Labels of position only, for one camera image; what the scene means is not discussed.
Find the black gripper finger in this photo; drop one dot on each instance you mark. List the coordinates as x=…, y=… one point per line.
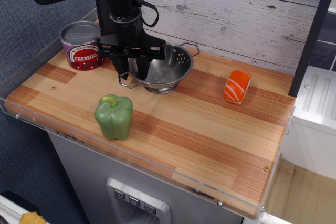
x=121, y=65
x=143, y=64

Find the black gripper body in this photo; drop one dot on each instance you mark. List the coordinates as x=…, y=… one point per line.
x=129, y=40

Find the silver metal colander bowl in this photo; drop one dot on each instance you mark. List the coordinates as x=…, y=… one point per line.
x=165, y=75

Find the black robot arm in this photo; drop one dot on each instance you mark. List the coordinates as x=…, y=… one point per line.
x=128, y=7

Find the cherries toy can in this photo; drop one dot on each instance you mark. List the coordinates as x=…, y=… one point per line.
x=78, y=41

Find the green toy bell pepper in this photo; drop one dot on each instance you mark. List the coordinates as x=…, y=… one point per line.
x=114, y=116

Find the orange salmon sushi toy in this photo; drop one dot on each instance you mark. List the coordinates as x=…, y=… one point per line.
x=236, y=86

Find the grey toy fridge cabinet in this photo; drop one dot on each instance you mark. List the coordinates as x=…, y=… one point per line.
x=89, y=171

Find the yellow black object bottom left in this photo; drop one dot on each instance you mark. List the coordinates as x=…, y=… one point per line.
x=15, y=209

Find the white toy sink counter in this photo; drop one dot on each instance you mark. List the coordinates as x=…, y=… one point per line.
x=310, y=139

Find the dark right shelf post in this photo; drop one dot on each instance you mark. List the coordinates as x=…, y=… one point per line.
x=314, y=32

